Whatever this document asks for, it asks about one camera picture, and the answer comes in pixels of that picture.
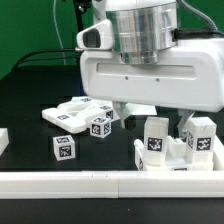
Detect white fence rail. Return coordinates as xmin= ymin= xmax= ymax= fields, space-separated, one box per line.
xmin=0 ymin=171 xmax=224 ymax=199
xmin=213 ymin=137 xmax=224 ymax=172

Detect white long bar part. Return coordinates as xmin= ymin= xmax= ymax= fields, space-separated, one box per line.
xmin=76 ymin=105 xmax=119 ymax=123

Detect white right fence rail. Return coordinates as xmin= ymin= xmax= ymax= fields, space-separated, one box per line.
xmin=213 ymin=137 xmax=224 ymax=172

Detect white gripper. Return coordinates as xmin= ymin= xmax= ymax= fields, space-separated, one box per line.
xmin=80 ymin=38 xmax=224 ymax=139

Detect white flat plate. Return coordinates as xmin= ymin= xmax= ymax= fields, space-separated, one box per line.
xmin=127 ymin=103 xmax=157 ymax=115

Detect white chair seat part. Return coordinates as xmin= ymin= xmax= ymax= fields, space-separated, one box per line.
xmin=134 ymin=136 xmax=214 ymax=171

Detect black cables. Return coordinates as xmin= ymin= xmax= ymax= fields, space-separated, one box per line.
xmin=12 ymin=47 xmax=84 ymax=70

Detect white front fence rail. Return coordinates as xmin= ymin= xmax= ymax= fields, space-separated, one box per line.
xmin=0 ymin=171 xmax=224 ymax=199

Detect white tagged cube front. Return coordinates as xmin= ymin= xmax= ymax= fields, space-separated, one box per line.
xmin=53 ymin=135 xmax=76 ymax=161

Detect white flat chair part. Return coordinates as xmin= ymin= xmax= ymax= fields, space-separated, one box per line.
xmin=42 ymin=108 xmax=87 ymax=134

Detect white left fence piece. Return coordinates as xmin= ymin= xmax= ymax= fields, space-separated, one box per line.
xmin=0 ymin=128 xmax=9 ymax=156

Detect white tagged cube middle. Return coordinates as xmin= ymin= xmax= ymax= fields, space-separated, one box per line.
xmin=90 ymin=117 xmax=111 ymax=138

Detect white bar part upper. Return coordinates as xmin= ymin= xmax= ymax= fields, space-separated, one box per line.
xmin=57 ymin=96 xmax=93 ymax=112

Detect white tagged cube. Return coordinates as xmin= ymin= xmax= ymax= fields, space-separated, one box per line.
xmin=90 ymin=117 xmax=111 ymax=138
xmin=53 ymin=135 xmax=76 ymax=161

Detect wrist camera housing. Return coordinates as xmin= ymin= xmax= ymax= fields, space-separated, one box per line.
xmin=76 ymin=19 xmax=114 ymax=50

